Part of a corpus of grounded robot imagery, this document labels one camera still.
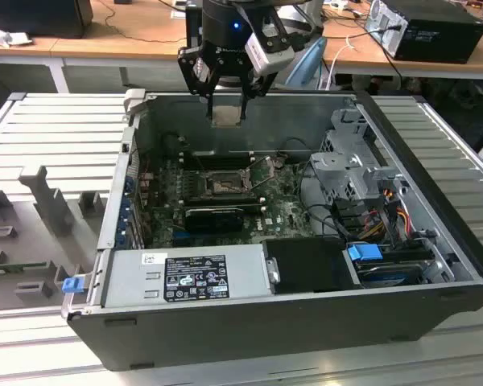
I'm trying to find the metal socket cover frame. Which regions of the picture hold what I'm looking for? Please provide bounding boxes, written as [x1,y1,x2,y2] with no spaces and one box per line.
[244,154,282,192]

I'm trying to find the silver CPU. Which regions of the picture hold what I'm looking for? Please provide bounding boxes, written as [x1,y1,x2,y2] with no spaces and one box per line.
[211,105,245,129]

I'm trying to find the grey case handle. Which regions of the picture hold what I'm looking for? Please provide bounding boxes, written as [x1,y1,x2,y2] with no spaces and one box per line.
[122,88,148,129]

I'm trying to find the blue case latch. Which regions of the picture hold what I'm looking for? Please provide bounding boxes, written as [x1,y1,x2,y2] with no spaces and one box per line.
[62,277,85,294]

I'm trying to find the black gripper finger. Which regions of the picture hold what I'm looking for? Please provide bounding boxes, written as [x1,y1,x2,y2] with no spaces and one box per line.
[178,43,219,121]
[239,70,275,121]

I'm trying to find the metal drive cage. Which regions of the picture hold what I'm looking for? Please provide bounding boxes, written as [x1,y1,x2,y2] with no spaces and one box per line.
[305,107,414,216]

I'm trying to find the blue expansion slot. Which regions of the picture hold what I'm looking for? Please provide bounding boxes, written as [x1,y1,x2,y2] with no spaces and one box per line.
[171,229,194,247]

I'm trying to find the black PC case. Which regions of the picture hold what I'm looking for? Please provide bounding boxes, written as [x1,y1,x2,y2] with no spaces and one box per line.
[60,88,483,373]

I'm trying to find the pale blue teach pendant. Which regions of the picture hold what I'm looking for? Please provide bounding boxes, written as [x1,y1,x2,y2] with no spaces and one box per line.
[283,36,328,90]

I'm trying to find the crumpled white paper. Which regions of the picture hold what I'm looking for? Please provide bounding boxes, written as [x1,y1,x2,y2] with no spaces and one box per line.
[0,22,33,49]

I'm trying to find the black plastic shroud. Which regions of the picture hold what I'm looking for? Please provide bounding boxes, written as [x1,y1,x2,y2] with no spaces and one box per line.
[261,236,363,294]

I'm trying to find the black fan housing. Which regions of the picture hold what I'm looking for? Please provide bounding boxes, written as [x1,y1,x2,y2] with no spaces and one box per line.
[138,120,188,160]

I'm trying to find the green RAM stick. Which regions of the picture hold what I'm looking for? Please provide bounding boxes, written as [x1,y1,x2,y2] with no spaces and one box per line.
[0,261,49,275]

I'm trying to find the black cable bundle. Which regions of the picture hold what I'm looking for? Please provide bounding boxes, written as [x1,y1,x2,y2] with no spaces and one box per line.
[299,160,371,241]

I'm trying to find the large black box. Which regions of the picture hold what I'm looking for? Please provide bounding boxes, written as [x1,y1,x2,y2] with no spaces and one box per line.
[0,0,94,40]

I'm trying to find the thin black cable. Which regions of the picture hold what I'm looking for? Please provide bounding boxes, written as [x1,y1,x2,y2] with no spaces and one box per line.
[283,137,309,153]

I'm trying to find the black graphics card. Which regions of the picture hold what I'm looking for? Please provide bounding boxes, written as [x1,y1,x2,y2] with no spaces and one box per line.
[184,206,246,233]

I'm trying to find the hard disk blue carrier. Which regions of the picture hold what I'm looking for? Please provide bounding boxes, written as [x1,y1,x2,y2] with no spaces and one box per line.
[345,242,426,290]

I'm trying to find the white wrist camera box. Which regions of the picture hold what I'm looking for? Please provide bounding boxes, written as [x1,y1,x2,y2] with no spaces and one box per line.
[243,7,297,78]

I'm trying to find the black RAM slot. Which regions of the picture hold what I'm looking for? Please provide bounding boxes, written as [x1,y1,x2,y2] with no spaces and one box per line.
[180,154,254,163]
[183,202,266,213]
[180,195,262,203]
[180,150,254,159]
[180,191,258,199]
[180,158,254,166]
[180,198,265,206]
[180,162,254,171]

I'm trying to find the grey power supply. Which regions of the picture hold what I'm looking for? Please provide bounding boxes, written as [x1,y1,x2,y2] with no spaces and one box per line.
[100,243,275,310]

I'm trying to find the yellow red power wires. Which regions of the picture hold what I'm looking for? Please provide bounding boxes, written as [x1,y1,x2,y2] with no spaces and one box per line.
[357,188,415,244]

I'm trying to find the green motherboard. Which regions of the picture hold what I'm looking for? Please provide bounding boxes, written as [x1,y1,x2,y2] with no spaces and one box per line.
[138,154,319,248]

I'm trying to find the CPU socket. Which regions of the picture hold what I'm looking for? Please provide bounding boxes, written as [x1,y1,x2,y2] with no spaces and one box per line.
[200,168,254,195]

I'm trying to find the white cable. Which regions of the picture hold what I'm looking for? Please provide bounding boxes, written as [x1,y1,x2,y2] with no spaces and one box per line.
[316,35,357,90]

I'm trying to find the small black box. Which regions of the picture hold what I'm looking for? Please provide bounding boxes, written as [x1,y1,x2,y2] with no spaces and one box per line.
[184,4,205,53]

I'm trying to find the black desktop computer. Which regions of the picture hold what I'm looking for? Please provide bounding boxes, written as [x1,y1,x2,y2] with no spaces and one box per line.
[364,0,483,65]

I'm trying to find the grey parts rack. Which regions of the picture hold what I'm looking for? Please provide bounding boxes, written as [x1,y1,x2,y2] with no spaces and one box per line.
[0,164,109,313]

